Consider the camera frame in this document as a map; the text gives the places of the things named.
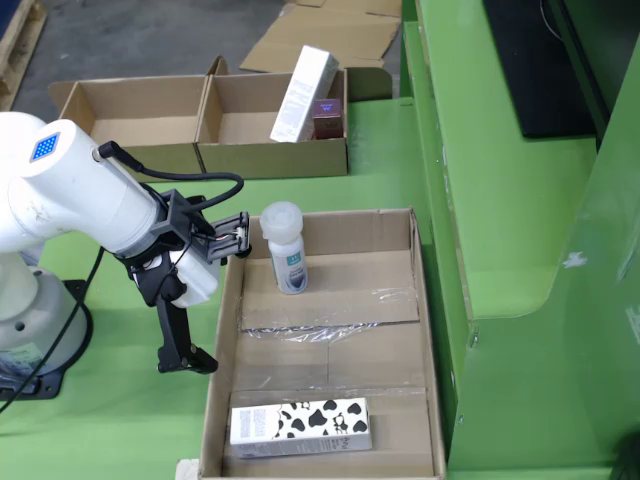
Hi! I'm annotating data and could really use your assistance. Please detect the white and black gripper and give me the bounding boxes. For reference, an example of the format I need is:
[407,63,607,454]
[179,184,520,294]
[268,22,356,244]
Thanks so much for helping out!
[115,247,222,376]

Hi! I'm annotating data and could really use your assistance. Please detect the cow print carton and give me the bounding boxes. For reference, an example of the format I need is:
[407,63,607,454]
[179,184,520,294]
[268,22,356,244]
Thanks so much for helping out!
[228,397,374,460]

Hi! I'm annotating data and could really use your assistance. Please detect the large cardboard tray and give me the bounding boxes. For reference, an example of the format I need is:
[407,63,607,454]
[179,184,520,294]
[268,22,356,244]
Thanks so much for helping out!
[197,207,448,480]

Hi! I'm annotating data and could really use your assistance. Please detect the cardboard box with products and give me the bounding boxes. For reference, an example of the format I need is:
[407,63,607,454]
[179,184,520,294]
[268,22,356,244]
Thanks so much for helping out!
[194,55,395,181]

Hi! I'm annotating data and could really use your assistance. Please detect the empty brown cardboard box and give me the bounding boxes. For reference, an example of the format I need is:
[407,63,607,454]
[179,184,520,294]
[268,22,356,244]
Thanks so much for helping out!
[48,74,210,184]

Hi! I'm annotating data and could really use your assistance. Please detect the small dark red box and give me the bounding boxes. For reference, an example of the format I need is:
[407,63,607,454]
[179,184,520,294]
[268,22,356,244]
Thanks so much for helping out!
[312,98,346,141]

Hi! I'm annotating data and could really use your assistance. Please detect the tall white product box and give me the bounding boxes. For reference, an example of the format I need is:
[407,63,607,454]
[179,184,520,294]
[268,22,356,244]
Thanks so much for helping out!
[269,44,341,145]

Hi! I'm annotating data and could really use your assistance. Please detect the flattened cardboard sheets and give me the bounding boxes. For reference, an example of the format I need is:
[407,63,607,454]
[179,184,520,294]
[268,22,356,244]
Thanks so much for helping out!
[238,0,404,75]

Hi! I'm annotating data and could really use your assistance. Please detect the white shoe spray bottle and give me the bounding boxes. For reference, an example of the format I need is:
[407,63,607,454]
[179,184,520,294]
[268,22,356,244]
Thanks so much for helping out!
[258,200,310,296]

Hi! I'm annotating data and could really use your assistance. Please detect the white paper scrap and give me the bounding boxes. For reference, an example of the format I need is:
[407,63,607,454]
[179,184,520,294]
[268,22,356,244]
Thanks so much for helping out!
[174,458,202,480]

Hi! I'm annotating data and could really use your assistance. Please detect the wooden pallet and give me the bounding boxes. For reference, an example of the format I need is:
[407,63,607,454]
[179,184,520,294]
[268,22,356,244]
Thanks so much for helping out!
[0,0,49,112]

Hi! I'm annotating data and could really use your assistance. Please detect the green metal machine housing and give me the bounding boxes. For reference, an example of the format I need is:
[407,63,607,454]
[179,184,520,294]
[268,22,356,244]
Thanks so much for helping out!
[399,0,640,480]

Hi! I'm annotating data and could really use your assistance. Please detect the black flat panel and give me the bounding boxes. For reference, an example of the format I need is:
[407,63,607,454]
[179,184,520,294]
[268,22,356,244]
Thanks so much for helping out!
[482,0,612,140]

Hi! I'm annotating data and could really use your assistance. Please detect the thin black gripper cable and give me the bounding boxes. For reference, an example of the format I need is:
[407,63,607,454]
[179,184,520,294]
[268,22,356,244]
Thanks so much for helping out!
[0,246,107,416]

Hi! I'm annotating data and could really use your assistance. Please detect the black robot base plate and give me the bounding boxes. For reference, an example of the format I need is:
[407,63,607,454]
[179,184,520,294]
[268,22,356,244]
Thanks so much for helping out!
[0,279,95,401]

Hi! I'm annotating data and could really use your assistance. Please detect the gray wrist camera mount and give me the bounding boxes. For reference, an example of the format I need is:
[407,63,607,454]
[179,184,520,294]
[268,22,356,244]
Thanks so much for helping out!
[158,189,253,266]

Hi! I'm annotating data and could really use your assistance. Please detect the thick black camera cable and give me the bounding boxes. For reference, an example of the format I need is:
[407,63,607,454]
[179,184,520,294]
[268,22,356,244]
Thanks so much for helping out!
[97,141,246,214]

